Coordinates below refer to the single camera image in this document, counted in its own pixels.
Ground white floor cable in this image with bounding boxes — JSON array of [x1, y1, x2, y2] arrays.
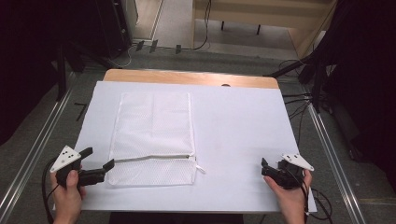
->
[[106, 41, 139, 69]]

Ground white table cover sheet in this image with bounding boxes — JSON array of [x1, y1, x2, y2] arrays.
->
[[52, 80, 318, 214]]

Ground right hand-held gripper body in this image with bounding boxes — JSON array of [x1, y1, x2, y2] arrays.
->
[[274, 153, 315, 190]]

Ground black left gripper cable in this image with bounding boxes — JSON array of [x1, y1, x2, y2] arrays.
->
[[41, 158, 61, 224]]

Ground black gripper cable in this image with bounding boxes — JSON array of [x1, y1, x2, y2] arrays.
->
[[41, 158, 61, 224], [298, 175, 334, 224]]

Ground black cabinet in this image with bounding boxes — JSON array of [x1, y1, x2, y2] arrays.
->
[[94, 0, 134, 60]]

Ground light wooden furniture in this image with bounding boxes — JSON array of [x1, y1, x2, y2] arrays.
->
[[191, 0, 339, 60]]

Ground black stand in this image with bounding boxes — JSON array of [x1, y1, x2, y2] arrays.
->
[[263, 50, 332, 114], [55, 40, 110, 102]]

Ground person's dark clothing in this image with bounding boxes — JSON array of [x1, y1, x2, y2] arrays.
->
[[108, 212, 245, 224]]

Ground white mesh laundry bag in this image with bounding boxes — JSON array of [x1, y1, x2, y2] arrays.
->
[[106, 91, 207, 188]]

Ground metal floor rail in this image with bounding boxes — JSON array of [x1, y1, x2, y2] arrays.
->
[[0, 70, 78, 220], [306, 101, 367, 224]]

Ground person's right hand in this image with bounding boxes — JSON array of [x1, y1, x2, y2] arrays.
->
[[263, 169, 314, 224]]

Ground black curtain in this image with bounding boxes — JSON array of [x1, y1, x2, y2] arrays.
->
[[317, 0, 396, 190], [0, 0, 104, 147]]

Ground hanging black cable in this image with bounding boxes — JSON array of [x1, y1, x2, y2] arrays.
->
[[178, 0, 213, 52]]

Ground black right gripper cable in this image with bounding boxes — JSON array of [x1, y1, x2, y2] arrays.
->
[[298, 175, 334, 224]]

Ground person's left hand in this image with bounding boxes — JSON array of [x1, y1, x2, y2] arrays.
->
[[50, 169, 88, 224]]

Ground black floor cables bundle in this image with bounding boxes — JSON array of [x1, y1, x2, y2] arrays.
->
[[278, 58, 314, 147]]

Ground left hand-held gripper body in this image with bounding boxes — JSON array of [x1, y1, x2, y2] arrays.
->
[[49, 145, 83, 189]]

